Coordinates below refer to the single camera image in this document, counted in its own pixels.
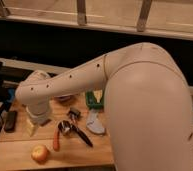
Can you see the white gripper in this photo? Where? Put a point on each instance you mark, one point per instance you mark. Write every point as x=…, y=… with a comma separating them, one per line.
x=37, y=115

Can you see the red yellow apple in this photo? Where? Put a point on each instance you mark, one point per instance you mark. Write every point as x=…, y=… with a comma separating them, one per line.
x=40, y=153

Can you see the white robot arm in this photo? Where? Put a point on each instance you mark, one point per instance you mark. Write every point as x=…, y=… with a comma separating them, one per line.
x=147, y=102

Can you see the green plastic tray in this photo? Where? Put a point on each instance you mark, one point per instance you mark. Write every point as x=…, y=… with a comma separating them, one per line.
x=91, y=101

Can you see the black rectangular block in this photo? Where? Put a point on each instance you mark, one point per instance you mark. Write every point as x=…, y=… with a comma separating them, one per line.
x=10, y=121

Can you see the orange carrot toy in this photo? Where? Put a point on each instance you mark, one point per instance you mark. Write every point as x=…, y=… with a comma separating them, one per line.
x=56, y=140

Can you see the purple plastic bowl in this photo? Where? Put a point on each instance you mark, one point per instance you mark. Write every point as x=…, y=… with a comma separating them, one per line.
x=63, y=98

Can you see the blue white cloth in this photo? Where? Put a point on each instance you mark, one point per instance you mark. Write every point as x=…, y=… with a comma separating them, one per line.
x=93, y=124

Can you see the yellow corn toy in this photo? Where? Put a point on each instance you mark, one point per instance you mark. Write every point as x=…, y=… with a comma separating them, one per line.
x=98, y=95

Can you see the metal spoon black handle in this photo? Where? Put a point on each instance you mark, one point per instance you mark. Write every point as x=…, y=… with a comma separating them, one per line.
x=66, y=128

